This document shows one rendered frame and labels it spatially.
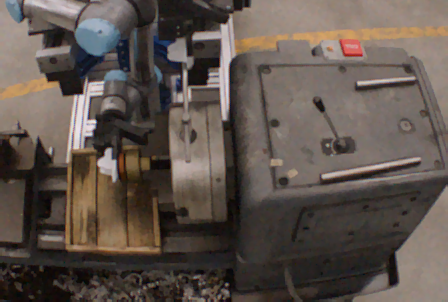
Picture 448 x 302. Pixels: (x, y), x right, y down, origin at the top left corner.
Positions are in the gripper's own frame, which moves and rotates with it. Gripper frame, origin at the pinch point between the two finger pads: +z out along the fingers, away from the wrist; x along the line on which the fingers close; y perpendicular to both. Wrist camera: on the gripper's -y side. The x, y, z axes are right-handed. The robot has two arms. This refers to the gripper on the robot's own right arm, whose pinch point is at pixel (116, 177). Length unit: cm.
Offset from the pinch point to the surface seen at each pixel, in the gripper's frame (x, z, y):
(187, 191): 9.1, 9.6, -19.2
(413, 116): 18, -2, -79
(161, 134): 8.3, -7.3, -13.2
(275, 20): -108, -167, -71
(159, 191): 3.5, 6.4, -12.0
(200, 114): 15.5, -7.5, -23.2
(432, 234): -108, -13, -140
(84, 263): -36.8, 12.5, 19.4
